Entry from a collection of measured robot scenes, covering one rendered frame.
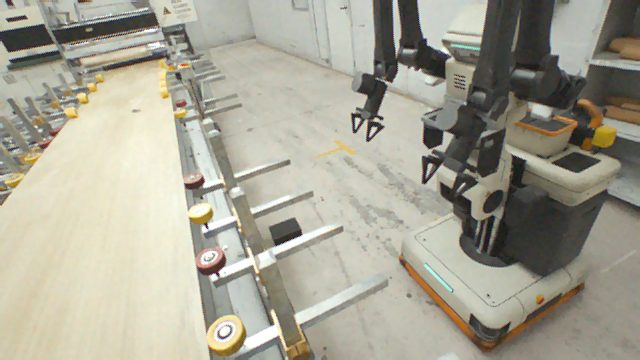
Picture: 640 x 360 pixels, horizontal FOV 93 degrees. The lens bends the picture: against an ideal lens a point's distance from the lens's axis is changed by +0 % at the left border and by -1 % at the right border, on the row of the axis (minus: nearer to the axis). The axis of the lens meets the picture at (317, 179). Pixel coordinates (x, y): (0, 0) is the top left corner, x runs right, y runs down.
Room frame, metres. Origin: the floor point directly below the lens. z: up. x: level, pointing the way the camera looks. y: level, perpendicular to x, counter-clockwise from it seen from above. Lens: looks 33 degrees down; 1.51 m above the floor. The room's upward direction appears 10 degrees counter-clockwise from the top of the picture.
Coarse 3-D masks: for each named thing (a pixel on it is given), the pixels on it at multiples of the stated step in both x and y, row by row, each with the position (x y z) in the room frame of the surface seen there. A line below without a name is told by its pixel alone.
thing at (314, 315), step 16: (352, 288) 0.51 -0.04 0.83; (368, 288) 0.50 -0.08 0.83; (320, 304) 0.48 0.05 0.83; (336, 304) 0.47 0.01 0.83; (352, 304) 0.48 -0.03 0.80; (304, 320) 0.44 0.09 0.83; (320, 320) 0.45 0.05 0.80; (256, 336) 0.42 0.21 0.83; (272, 336) 0.42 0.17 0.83; (240, 352) 0.39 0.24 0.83; (256, 352) 0.40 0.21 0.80
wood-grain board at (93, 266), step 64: (64, 128) 2.14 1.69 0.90; (128, 128) 1.89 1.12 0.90; (64, 192) 1.18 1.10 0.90; (128, 192) 1.08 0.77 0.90; (0, 256) 0.80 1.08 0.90; (64, 256) 0.75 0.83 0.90; (128, 256) 0.70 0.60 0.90; (192, 256) 0.65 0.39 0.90; (0, 320) 0.53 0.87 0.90; (64, 320) 0.50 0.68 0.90; (128, 320) 0.47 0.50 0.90; (192, 320) 0.44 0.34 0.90
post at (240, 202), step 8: (232, 192) 0.63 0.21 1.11; (240, 192) 0.63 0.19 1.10; (232, 200) 0.62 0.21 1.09; (240, 200) 0.62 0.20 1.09; (240, 208) 0.62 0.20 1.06; (248, 208) 0.63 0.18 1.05; (240, 216) 0.62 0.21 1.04; (248, 216) 0.62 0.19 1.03; (248, 224) 0.62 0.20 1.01; (248, 232) 0.62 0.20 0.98; (256, 232) 0.63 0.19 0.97; (248, 240) 0.62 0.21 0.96; (256, 240) 0.62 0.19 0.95; (256, 248) 0.62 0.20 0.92; (256, 264) 0.62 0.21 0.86
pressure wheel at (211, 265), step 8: (208, 248) 0.67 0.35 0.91; (216, 248) 0.66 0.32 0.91; (200, 256) 0.64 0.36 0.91; (208, 256) 0.63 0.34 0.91; (216, 256) 0.63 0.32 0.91; (224, 256) 0.64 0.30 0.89; (200, 264) 0.61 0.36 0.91; (208, 264) 0.60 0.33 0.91; (216, 264) 0.60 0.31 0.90; (224, 264) 0.62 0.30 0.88; (200, 272) 0.60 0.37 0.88; (208, 272) 0.59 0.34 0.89; (216, 272) 0.60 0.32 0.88
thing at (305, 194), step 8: (296, 192) 1.00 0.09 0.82; (304, 192) 0.99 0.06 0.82; (312, 192) 0.99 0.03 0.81; (280, 200) 0.96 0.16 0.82; (288, 200) 0.96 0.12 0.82; (296, 200) 0.97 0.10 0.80; (256, 208) 0.94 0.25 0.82; (264, 208) 0.93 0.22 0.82; (272, 208) 0.94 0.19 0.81; (280, 208) 0.94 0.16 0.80; (256, 216) 0.91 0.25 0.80; (216, 224) 0.88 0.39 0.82; (224, 224) 0.88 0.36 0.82; (232, 224) 0.88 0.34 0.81; (208, 232) 0.85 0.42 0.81; (216, 232) 0.86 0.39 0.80
